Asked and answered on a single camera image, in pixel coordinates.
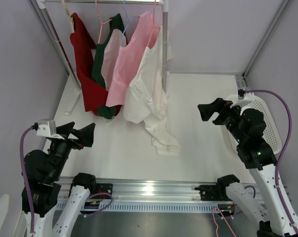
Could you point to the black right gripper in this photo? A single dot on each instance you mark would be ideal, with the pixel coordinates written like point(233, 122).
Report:
point(206, 110)

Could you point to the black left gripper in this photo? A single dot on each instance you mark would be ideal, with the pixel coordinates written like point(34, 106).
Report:
point(85, 134)

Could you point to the red t shirt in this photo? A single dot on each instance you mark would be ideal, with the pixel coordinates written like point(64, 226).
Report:
point(89, 58)

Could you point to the beige wooden hanger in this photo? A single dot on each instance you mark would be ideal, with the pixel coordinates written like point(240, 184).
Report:
point(69, 16)

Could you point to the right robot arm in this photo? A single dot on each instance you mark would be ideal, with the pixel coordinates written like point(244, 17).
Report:
point(276, 218)

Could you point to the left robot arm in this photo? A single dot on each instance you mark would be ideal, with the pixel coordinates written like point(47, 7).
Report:
point(41, 172)

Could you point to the green and white t shirt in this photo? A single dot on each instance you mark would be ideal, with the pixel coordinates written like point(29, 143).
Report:
point(107, 53)

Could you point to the pink hanger right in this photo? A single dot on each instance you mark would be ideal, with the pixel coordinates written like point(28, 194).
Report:
point(154, 24)

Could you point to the pink hanger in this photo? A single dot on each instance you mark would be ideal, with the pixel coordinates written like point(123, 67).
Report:
point(102, 23)
point(154, 24)

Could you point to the pink t shirt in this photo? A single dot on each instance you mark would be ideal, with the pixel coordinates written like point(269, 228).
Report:
point(129, 58)

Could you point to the pink hanger left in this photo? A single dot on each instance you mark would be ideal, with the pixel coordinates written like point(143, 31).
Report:
point(102, 23)

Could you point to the metal clothes rack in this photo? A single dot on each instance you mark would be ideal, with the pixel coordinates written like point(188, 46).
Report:
point(75, 95)

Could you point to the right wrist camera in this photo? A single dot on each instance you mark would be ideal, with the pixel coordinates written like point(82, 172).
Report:
point(243, 99)

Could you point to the aluminium mounting rail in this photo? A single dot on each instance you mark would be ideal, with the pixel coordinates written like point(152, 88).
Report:
point(154, 196)

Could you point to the aluminium frame post right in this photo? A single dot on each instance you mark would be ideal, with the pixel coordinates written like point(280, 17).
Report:
point(272, 26)

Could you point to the aluminium frame post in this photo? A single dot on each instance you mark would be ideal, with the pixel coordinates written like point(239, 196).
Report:
point(272, 26)
point(40, 9)

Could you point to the aluminium frame post left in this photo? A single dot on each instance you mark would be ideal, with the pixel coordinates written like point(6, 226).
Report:
point(40, 9)

